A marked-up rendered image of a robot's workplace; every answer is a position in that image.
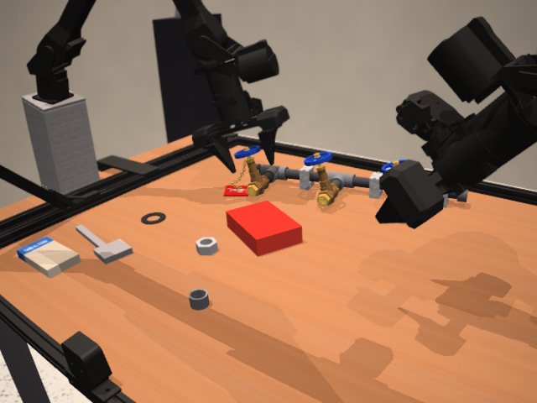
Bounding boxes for beige flat box with blue label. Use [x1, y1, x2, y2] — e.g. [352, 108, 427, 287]
[17, 236, 81, 278]

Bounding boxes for red rectangular block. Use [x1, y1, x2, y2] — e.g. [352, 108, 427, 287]
[226, 201, 303, 256]

